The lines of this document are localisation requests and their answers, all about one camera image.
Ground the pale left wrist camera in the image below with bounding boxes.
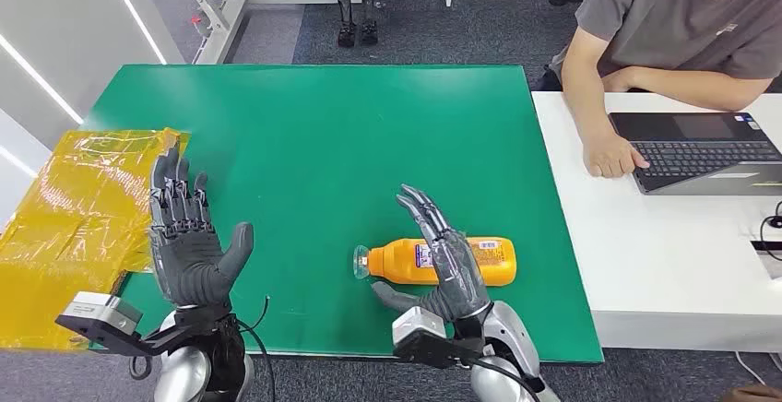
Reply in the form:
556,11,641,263
54,291,184,358

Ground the black desk cable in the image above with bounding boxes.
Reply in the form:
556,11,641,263
759,200,782,263

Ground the black robot leg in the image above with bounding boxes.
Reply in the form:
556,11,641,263
331,0,358,49
358,0,381,46

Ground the white floor cable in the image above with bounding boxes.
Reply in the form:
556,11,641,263
734,351,782,388

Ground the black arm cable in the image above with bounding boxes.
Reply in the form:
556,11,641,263
473,356,542,402
236,295,278,402

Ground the person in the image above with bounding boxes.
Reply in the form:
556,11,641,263
537,0,782,179

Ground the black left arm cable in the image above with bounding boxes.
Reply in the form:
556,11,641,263
236,295,278,402

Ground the yellow taped cardboard box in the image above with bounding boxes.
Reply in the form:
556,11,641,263
0,128,192,351

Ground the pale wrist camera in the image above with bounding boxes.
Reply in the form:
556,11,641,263
391,306,485,370
54,291,184,358

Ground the white desk device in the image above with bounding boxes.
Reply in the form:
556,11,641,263
750,237,782,280

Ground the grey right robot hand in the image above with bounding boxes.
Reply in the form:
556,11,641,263
371,183,493,324

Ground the white metal frame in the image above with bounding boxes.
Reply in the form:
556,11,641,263
160,0,388,65

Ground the orange plastic bottle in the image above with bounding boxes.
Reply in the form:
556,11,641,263
352,237,518,288

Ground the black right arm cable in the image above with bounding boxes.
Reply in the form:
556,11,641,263
473,356,542,402

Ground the brown object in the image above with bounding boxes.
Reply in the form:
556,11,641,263
729,384,782,402

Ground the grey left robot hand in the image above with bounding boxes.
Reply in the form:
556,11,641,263
148,145,255,312

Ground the dark grey laptop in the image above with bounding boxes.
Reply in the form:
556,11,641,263
608,111,782,197

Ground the person's right hand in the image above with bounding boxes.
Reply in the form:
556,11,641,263
582,133,651,179

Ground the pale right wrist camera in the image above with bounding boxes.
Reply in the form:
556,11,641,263
391,306,485,370

